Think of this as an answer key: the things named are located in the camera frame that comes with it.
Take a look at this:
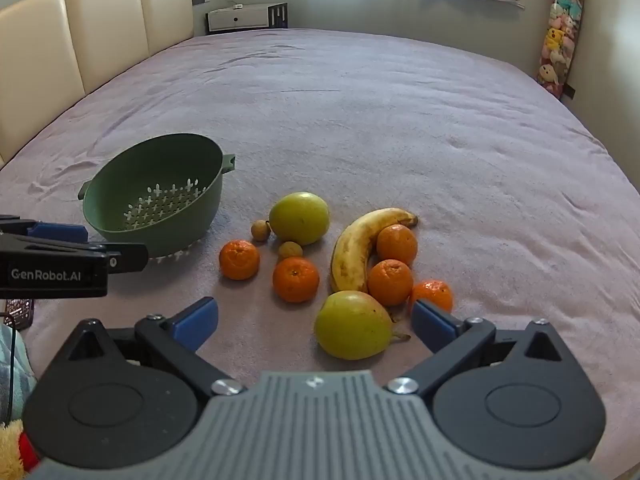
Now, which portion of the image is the hanging rack of plush toys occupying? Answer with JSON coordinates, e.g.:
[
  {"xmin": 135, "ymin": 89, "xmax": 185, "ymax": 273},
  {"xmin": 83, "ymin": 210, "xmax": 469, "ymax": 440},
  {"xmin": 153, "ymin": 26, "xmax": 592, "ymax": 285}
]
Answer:
[{"xmin": 536, "ymin": 0, "xmax": 585, "ymax": 97}]

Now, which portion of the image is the yellow-green pear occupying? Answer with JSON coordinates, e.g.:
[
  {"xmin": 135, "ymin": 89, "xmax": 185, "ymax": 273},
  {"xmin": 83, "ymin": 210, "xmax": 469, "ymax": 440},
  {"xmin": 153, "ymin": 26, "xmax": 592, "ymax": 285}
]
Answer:
[
  {"xmin": 314, "ymin": 290, "xmax": 394, "ymax": 361},
  {"xmin": 269, "ymin": 191, "xmax": 331, "ymax": 247}
]

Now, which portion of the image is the teal patterned cloth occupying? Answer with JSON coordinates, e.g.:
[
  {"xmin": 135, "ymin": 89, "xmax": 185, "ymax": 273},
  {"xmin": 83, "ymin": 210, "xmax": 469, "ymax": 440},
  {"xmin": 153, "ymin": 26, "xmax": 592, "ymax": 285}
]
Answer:
[{"xmin": 0, "ymin": 325, "xmax": 38, "ymax": 423}]

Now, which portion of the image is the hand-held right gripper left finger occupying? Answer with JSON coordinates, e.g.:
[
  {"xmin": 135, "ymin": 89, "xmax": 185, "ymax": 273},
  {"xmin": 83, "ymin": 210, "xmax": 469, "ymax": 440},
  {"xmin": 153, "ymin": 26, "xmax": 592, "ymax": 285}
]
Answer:
[{"xmin": 60, "ymin": 296, "xmax": 247, "ymax": 401}]

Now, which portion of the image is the cream padded headboard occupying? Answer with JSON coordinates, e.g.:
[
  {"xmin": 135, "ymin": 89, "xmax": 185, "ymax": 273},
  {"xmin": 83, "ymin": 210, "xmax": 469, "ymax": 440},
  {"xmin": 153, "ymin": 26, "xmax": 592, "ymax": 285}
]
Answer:
[{"xmin": 0, "ymin": 0, "xmax": 195, "ymax": 171}]

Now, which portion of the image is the green plastic colander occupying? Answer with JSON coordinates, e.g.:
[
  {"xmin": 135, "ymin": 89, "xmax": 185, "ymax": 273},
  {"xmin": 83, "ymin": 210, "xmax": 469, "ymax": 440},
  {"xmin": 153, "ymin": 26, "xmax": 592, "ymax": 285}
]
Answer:
[{"xmin": 77, "ymin": 133, "xmax": 237, "ymax": 264}]

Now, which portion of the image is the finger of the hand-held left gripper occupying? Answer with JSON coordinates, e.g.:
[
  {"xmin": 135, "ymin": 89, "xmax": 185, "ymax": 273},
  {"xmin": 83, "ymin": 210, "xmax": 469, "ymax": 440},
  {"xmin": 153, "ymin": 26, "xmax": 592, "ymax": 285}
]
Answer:
[
  {"xmin": 0, "ymin": 233, "xmax": 150, "ymax": 274},
  {"xmin": 0, "ymin": 215, "xmax": 89, "ymax": 244}
]

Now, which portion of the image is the yellow plush toy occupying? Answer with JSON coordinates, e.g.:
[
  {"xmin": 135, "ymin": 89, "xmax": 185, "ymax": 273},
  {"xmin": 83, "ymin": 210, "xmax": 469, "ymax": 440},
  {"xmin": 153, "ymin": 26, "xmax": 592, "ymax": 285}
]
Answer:
[{"xmin": 0, "ymin": 419, "xmax": 41, "ymax": 480}]

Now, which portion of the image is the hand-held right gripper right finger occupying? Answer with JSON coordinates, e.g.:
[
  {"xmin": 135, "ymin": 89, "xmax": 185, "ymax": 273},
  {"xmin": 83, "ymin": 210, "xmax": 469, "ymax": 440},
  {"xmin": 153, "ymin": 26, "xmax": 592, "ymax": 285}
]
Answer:
[{"xmin": 386, "ymin": 299, "xmax": 568, "ymax": 396}]

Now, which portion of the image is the spotted yellow banana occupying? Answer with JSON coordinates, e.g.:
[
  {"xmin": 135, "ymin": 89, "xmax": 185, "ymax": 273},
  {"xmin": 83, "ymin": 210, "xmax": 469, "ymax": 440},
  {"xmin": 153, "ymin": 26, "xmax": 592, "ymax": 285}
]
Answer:
[{"xmin": 330, "ymin": 207, "xmax": 419, "ymax": 344}]

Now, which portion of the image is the orange tangerine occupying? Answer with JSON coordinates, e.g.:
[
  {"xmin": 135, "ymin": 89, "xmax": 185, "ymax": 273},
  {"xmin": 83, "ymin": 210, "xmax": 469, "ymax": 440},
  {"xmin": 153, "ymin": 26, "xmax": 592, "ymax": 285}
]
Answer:
[
  {"xmin": 272, "ymin": 256, "xmax": 320, "ymax": 304},
  {"xmin": 219, "ymin": 240, "xmax": 261, "ymax": 281},
  {"xmin": 376, "ymin": 224, "xmax": 418, "ymax": 267},
  {"xmin": 409, "ymin": 280, "xmax": 454, "ymax": 315},
  {"xmin": 368, "ymin": 259, "xmax": 415, "ymax": 307}
]

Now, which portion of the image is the black cable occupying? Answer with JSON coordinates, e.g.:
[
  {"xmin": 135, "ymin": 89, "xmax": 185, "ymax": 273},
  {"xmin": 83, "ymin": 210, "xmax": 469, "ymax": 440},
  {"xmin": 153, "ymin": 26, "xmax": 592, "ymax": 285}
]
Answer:
[{"xmin": 0, "ymin": 310, "xmax": 17, "ymax": 423}]

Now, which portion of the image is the mauve bed blanket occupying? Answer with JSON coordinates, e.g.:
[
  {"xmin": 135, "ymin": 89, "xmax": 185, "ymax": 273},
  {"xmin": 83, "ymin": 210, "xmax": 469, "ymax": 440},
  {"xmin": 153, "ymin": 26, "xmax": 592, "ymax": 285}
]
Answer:
[{"xmin": 0, "ymin": 27, "xmax": 640, "ymax": 480}]

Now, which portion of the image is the white bedside cabinet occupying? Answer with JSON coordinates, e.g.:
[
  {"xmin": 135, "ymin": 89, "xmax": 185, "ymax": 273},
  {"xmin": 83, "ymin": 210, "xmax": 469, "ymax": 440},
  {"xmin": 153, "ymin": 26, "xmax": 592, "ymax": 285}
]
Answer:
[{"xmin": 206, "ymin": 2, "xmax": 289, "ymax": 36}]

